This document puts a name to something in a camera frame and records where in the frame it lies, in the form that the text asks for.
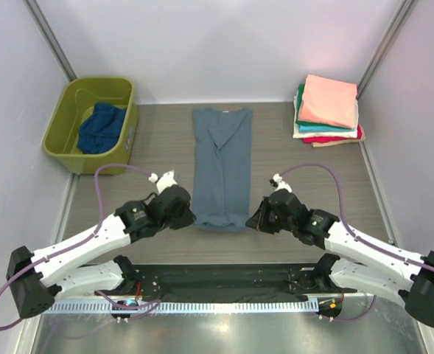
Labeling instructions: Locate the grey-blue t-shirt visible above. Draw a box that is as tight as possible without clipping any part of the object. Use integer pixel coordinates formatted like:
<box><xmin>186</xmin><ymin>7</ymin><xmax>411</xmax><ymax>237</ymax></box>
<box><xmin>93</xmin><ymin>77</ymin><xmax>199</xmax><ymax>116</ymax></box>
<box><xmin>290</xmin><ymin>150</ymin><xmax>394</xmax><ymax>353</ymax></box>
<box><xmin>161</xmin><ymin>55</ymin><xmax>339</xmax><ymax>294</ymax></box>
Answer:
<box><xmin>192</xmin><ymin>108</ymin><xmax>253</xmax><ymax>232</ymax></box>

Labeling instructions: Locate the olive green plastic basket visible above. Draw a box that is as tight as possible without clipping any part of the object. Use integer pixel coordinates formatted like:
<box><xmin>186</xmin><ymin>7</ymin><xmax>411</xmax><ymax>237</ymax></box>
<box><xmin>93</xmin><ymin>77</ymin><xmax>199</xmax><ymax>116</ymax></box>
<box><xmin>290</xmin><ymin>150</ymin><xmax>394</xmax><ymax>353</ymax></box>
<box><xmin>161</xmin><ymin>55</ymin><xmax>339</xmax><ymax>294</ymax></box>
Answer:
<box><xmin>43</xmin><ymin>77</ymin><xmax>139</xmax><ymax>175</ymax></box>

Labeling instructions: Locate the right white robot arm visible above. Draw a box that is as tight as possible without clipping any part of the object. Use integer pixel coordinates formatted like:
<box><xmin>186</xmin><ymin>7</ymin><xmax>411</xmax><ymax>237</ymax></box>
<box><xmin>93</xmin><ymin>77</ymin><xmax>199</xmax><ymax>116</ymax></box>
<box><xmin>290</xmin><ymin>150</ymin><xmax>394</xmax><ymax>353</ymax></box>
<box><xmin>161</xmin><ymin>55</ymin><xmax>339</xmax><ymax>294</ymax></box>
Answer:
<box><xmin>246</xmin><ymin>190</ymin><xmax>434</xmax><ymax>328</ymax></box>

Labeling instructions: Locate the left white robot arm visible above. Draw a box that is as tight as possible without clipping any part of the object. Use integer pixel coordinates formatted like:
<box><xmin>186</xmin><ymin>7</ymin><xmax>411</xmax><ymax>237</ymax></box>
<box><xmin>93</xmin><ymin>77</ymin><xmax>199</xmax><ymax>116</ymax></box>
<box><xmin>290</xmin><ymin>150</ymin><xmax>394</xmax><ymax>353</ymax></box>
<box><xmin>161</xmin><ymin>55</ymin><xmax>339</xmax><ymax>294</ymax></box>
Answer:
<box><xmin>6</xmin><ymin>184</ymin><xmax>195</xmax><ymax>319</ymax></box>

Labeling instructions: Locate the tan folded t-shirt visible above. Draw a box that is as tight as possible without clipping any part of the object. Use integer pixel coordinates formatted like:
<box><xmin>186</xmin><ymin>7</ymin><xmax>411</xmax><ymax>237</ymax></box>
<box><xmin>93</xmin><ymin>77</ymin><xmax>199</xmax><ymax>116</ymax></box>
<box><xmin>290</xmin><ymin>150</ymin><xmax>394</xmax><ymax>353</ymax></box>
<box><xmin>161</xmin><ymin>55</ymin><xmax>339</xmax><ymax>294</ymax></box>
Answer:
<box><xmin>310</xmin><ymin>126</ymin><xmax>365</xmax><ymax>148</ymax></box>

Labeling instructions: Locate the white folded t-shirt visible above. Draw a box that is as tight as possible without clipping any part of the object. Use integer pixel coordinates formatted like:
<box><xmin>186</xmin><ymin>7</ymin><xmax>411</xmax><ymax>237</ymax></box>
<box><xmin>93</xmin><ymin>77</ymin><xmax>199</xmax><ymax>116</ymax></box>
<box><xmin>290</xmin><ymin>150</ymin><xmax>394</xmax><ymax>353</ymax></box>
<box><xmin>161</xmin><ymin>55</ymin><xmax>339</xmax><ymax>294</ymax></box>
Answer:
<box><xmin>293</xmin><ymin>95</ymin><xmax>357</xmax><ymax>139</ymax></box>

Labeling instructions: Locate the teal folded t-shirt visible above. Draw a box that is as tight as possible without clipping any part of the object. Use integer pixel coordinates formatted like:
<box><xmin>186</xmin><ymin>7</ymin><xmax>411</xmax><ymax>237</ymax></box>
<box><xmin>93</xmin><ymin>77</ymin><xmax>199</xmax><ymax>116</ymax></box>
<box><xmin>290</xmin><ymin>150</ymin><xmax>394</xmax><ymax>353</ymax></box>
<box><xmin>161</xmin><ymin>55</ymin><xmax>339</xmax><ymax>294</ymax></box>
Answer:
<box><xmin>298</xmin><ymin>124</ymin><xmax>357</xmax><ymax>133</ymax></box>

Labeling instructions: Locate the dark blue t-shirt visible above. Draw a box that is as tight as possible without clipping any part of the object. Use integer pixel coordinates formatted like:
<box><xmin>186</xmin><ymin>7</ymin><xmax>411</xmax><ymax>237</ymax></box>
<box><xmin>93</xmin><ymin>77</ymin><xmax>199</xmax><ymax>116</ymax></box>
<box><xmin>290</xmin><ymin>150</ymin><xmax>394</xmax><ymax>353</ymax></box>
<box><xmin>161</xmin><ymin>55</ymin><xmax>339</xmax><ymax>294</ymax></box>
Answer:
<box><xmin>77</xmin><ymin>103</ymin><xmax>127</xmax><ymax>154</ymax></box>

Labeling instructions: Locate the red folded t-shirt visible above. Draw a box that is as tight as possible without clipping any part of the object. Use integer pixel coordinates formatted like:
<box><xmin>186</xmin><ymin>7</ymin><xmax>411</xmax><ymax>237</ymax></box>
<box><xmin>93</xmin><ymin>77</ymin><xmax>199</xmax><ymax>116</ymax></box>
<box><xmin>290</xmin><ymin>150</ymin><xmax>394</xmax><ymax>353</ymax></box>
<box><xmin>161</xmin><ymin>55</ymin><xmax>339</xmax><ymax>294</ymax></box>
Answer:
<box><xmin>302</xmin><ymin>125</ymin><xmax>365</xmax><ymax>147</ymax></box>

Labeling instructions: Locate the pink folded t-shirt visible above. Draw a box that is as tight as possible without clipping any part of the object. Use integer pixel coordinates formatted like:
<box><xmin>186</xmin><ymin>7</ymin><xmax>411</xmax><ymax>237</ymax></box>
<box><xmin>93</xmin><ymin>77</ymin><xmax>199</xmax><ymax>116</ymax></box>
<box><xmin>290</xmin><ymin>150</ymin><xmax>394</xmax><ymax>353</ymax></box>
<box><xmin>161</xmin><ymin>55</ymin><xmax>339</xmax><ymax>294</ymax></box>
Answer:
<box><xmin>298</xmin><ymin>74</ymin><xmax>358</xmax><ymax>129</ymax></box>

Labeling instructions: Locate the green folded t-shirt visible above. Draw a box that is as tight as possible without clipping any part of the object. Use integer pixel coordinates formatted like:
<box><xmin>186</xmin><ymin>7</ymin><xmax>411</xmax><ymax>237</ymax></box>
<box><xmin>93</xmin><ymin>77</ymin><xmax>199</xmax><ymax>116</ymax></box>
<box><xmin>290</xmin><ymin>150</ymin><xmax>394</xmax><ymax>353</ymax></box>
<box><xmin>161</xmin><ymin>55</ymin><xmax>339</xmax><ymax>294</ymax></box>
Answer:
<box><xmin>295</xmin><ymin>83</ymin><xmax>305</xmax><ymax>121</ymax></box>

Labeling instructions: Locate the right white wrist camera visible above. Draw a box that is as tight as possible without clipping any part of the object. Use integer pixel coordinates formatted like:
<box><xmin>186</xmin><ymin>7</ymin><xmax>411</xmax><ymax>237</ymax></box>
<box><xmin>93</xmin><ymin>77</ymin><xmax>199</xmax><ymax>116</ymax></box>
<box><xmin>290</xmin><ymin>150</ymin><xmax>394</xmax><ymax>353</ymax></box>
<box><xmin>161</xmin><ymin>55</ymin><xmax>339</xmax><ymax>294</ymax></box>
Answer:
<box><xmin>270</xmin><ymin>173</ymin><xmax>293</xmax><ymax>192</ymax></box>

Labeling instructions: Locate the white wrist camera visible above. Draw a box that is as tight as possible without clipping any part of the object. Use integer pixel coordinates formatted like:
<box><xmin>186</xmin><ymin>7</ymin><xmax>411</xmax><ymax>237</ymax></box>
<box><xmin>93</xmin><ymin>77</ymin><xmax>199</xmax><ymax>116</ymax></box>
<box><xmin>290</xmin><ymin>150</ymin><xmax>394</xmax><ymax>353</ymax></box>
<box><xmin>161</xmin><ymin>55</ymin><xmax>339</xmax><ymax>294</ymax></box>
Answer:
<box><xmin>148</xmin><ymin>170</ymin><xmax>178</xmax><ymax>194</ymax></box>
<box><xmin>270</xmin><ymin>173</ymin><xmax>293</xmax><ymax>192</ymax></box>

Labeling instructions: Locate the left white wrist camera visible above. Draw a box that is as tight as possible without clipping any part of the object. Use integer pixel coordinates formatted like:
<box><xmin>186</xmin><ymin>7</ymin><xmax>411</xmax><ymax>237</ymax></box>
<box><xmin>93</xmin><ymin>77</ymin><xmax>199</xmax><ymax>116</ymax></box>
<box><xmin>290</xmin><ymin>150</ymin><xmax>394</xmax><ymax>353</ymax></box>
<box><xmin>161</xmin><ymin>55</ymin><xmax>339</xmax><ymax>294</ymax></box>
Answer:
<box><xmin>148</xmin><ymin>170</ymin><xmax>178</xmax><ymax>194</ymax></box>

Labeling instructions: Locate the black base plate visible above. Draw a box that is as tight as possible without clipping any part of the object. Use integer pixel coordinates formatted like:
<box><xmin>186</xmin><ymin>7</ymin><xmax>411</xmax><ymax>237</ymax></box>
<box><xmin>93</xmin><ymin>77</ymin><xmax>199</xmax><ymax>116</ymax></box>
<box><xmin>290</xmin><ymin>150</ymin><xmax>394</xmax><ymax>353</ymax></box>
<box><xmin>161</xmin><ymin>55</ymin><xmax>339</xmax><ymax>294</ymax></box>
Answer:
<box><xmin>133</xmin><ymin>263</ymin><xmax>341</xmax><ymax>303</ymax></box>

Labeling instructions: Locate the white slotted cable duct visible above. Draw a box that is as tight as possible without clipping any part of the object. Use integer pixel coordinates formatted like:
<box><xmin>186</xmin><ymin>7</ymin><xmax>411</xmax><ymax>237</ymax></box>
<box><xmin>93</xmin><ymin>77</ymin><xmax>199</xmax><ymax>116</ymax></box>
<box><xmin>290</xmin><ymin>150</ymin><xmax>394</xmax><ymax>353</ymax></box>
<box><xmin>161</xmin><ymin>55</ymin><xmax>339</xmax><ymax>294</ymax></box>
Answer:
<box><xmin>45</xmin><ymin>298</ymin><xmax>319</xmax><ymax>315</ymax></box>

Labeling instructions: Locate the right aluminium frame post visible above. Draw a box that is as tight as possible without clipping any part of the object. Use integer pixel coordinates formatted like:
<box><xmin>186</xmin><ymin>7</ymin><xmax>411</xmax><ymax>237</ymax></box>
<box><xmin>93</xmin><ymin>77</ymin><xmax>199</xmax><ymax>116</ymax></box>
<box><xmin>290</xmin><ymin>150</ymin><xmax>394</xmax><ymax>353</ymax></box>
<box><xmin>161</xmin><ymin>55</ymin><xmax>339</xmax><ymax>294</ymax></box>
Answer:
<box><xmin>357</xmin><ymin>0</ymin><xmax>418</xmax><ymax>100</ymax></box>

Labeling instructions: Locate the aluminium frame post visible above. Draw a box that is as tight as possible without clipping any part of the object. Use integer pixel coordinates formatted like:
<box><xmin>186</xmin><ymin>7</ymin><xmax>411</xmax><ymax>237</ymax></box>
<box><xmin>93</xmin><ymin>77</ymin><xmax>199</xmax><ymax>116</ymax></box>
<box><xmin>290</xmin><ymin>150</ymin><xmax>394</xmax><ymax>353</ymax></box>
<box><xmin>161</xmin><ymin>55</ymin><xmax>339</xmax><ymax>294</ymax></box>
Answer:
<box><xmin>357</xmin><ymin>0</ymin><xmax>418</xmax><ymax>100</ymax></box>
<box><xmin>23</xmin><ymin>0</ymin><xmax>77</xmax><ymax>82</ymax></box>

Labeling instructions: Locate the left aluminium frame post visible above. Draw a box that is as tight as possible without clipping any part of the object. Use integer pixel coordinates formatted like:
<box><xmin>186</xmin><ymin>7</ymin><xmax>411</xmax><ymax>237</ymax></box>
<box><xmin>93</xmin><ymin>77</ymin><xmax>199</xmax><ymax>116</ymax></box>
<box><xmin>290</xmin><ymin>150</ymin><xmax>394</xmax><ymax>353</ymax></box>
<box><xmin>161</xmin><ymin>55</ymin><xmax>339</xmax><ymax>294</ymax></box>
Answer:
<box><xmin>23</xmin><ymin>0</ymin><xmax>77</xmax><ymax>82</ymax></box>

